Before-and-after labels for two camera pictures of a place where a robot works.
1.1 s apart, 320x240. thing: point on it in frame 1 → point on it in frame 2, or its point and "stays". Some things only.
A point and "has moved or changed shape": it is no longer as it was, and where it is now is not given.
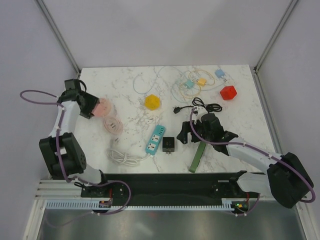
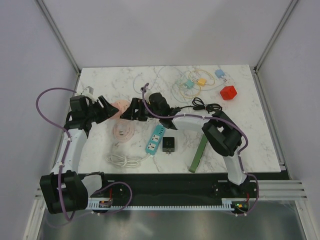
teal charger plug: x=189 y=83 stays
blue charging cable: x=182 y=75 → x=220 y=74
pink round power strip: x=103 y=109 has moved or changed shape
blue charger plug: x=219 y=73 stays
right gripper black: x=183 y=135 → x=130 y=114
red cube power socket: x=228 y=92 stays
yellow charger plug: x=202 y=81 stays
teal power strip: x=155 y=140 stays
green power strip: x=198 y=157 stays
